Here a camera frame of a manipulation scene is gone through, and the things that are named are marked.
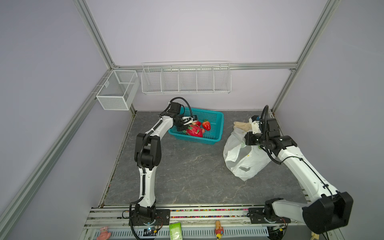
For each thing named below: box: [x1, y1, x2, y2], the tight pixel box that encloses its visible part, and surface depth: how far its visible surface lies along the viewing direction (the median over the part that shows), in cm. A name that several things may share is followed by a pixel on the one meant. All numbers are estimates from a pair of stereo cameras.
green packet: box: [169, 222, 183, 240], surface depth 70 cm
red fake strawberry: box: [202, 119, 211, 131], surface depth 110 cm
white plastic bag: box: [223, 129, 271, 182], surface depth 75 cm
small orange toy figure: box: [215, 220, 224, 240], surface depth 70 cm
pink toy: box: [97, 226, 112, 240], surface depth 69 cm
